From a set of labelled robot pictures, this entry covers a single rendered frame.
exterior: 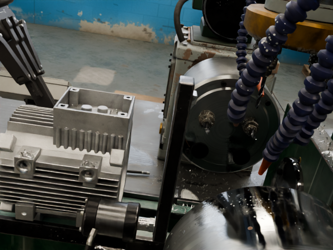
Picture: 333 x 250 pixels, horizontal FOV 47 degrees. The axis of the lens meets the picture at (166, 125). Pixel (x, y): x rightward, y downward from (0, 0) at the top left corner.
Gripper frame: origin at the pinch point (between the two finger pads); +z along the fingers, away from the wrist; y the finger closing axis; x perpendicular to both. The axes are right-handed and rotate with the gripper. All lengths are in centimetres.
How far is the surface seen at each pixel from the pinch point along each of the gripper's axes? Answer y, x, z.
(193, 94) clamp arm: -20.1, -28.5, 2.8
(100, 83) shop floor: 317, 94, 73
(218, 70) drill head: 19.6, -31.7, 13.1
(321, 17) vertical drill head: -12.5, -47.3, 1.2
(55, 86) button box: 16.8, 4.3, 2.4
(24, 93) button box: 15.1, 11.2, 1.1
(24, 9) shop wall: 544, 230, -28
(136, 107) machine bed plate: 77, 5, 33
